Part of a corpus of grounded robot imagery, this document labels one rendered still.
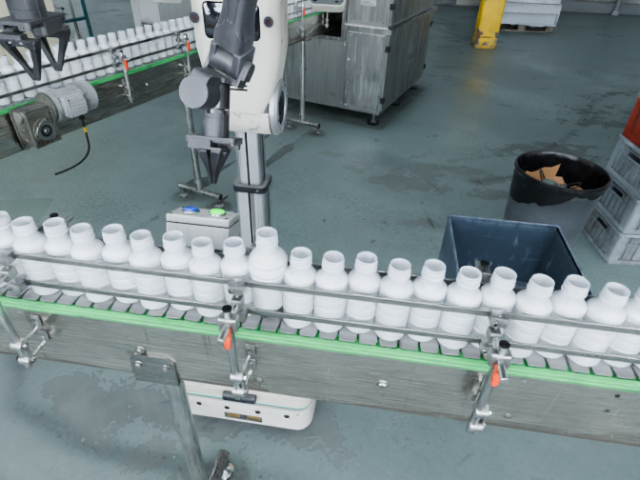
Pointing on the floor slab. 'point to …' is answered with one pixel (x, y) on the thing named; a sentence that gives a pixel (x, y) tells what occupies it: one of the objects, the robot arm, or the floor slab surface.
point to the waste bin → (580, 211)
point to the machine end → (364, 56)
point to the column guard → (488, 24)
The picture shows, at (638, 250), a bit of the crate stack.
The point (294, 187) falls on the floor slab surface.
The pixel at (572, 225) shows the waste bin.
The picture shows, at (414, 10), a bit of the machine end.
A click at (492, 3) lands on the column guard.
